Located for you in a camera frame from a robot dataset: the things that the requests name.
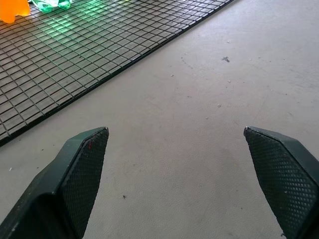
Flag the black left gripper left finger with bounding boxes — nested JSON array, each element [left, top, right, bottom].
[[0, 126, 109, 239]]

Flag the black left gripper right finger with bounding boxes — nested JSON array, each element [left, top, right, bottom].
[[243, 126, 319, 239]]

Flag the orange plastic object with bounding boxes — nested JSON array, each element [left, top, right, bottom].
[[0, 0, 31, 24]]

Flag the green transparent plastic object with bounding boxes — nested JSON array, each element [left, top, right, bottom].
[[31, 0, 73, 14]]

